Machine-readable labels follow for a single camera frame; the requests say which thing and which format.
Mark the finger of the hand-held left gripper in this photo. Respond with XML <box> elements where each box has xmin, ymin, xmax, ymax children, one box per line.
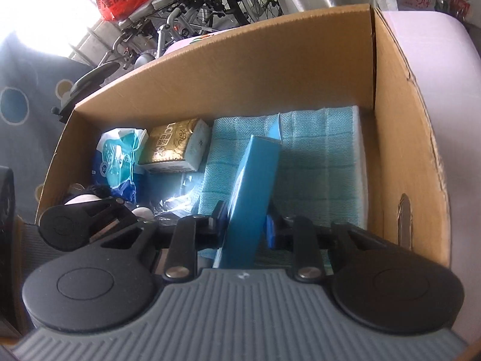
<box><xmin>86</xmin><ymin>196</ymin><xmax>139</xmax><ymax>241</ymax></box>

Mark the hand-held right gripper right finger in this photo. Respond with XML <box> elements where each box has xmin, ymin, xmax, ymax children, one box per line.
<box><xmin>267</xmin><ymin>214</ymin><xmax>386</xmax><ymax>283</ymax></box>

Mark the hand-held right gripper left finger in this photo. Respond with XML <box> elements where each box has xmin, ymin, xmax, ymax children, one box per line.
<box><xmin>90</xmin><ymin>200</ymin><xmax>229</xmax><ymax>282</ymax></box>

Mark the black-haired plush doll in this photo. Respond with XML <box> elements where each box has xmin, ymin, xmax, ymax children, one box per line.
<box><xmin>62</xmin><ymin>182</ymin><xmax>155</xmax><ymax>222</ymax></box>

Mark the blue bandage box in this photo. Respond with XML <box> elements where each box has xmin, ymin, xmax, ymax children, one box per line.
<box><xmin>212</xmin><ymin>113</ymin><xmax>283</xmax><ymax>269</ymax></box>

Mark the brown cardboard box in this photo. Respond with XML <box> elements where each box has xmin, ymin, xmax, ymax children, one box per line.
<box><xmin>35</xmin><ymin>4</ymin><xmax>452</xmax><ymax>267</ymax></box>

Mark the blue and white packet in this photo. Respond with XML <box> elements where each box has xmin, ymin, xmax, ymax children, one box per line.
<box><xmin>90</xmin><ymin>128</ymin><xmax>148</xmax><ymax>202</ymax></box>

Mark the light blue folded towel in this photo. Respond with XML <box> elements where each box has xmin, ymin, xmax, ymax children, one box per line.
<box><xmin>197</xmin><ymin>106</ymin><xmax>369</xmax><ymax>230</ymax></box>

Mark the gold tissue pack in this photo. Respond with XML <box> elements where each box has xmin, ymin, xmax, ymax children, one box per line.
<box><xmin>138</xmin><ymin>118</ymin><xmax>212</xmax><ymax>172</ymax></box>

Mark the grey circle-printed blanket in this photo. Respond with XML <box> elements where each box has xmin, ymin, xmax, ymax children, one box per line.
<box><xmin>0</xmin><ymin>32</ymin><xmax>87</xmax><ymax>234</ymax></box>

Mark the black padded rest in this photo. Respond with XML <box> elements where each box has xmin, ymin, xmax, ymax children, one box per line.
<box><xmin>52</xmin><ymin>62</ymin><xmax>121</xmax><ymax>121</ymax></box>

